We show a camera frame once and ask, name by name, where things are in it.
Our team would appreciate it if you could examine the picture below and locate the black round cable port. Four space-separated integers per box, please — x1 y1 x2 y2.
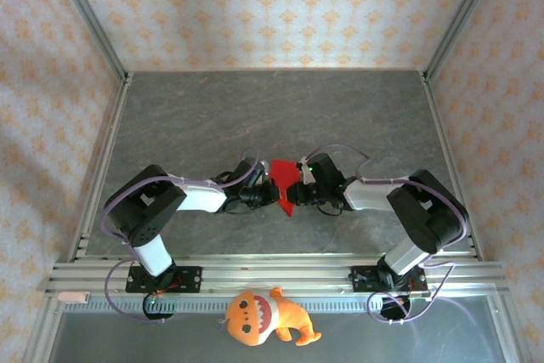
142 294 176 322
381 296 412 322

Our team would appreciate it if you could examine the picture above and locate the aluminium frame post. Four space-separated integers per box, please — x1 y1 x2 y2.
422 0 507 82
45 0 131 83

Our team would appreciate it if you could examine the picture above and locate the orange shark plush toy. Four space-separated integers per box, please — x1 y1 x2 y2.
224 286 323 348

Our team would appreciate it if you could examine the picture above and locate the slotted grey cable duct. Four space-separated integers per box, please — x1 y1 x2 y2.
63 294 430 313

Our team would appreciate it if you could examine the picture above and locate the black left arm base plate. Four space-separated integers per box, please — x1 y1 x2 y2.
125 266 203 295

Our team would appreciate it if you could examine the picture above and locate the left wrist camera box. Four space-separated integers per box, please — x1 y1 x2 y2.
253 158 272 179

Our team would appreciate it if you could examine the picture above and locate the aluminium side rail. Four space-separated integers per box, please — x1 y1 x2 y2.
67 77 133 262
420 71 484 260

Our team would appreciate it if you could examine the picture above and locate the aluminium cross rail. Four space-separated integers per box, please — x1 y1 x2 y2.
44 254 509 296

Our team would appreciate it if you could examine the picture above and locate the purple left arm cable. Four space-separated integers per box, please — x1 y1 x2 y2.
101 146 261 325

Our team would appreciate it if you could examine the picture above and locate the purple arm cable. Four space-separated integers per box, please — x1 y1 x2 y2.
303 144 471 325
101 146 261 325

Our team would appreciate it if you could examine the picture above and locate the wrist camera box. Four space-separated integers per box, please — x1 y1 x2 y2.
253 158 272 179
296 156 315 184

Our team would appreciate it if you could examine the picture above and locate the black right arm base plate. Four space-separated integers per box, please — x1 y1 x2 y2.
350 264 428 295

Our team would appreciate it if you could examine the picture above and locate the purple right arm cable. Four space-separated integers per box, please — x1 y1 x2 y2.
303 144 471 325

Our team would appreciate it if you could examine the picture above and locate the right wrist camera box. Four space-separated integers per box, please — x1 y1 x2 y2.
296 156 315 184

